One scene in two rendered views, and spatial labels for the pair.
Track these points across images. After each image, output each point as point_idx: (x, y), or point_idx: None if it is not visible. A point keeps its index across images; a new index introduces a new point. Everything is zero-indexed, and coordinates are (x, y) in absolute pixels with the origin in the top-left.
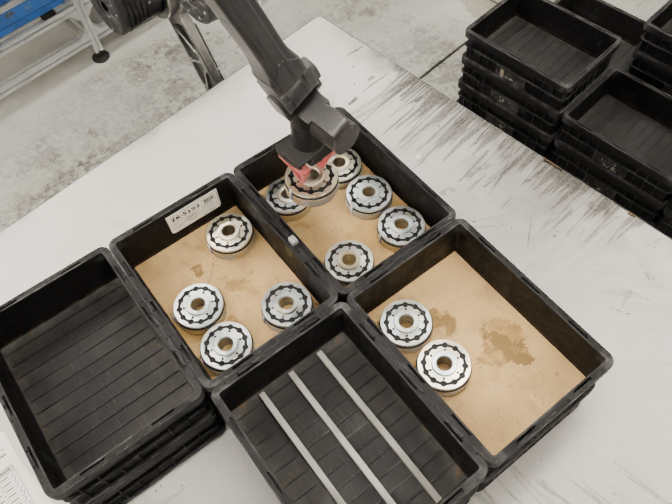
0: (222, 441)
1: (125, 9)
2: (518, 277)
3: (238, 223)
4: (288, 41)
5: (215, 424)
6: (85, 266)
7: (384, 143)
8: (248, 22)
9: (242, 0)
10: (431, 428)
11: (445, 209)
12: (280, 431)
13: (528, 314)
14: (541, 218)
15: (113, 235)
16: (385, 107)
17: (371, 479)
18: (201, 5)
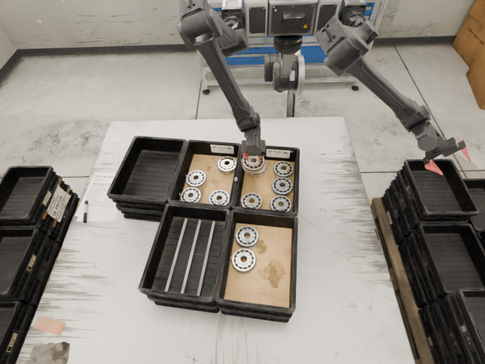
0: None
1: (268, 73)
2: (294, 253)
3: (232, 163)
4: (322, 118)
5: None
6: (177, 141)
7: (318, 176)
8: (224, 85)
9: (222, 76)
10: None
11: (295, 209)
12: (180, 234)
13: (291, 271)
14: (348, 249)
15: None
16: (333, 165)
17: (186, 271)
18: (273, 81)
